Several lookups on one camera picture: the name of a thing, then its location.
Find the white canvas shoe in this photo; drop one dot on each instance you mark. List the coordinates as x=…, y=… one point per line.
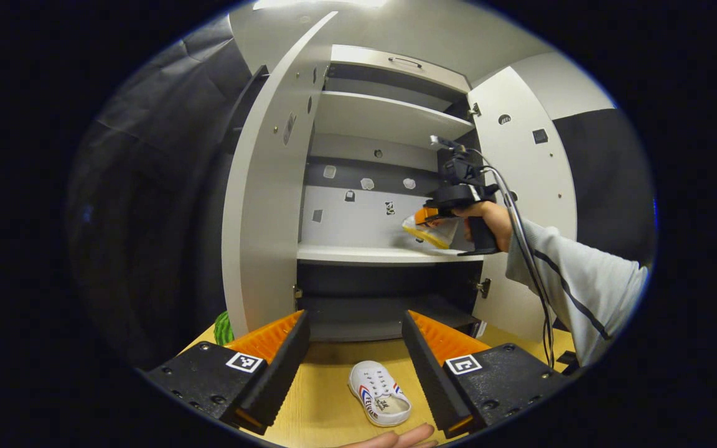
x=380, y=392
x=433, y=235

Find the white cabinet drawer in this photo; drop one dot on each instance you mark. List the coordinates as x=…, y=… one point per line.
x=358, y=59

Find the white cabinet door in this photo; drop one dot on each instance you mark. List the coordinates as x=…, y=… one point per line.
x=539, y=180
x=265, y=218

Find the ceiling light panel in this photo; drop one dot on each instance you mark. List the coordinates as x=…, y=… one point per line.
x=309, y=3

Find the small black clip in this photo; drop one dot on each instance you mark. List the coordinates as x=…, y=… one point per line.
x=567, y=359

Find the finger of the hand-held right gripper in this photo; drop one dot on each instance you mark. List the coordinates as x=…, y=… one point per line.
x=424, y=215

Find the watermelon plush toy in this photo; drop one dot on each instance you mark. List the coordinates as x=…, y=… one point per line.
x=223, y=330

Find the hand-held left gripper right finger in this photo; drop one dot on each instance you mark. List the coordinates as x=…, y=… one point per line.
x=430, y=373

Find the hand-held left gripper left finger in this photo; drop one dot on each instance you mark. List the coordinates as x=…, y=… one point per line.
x=281, y=373

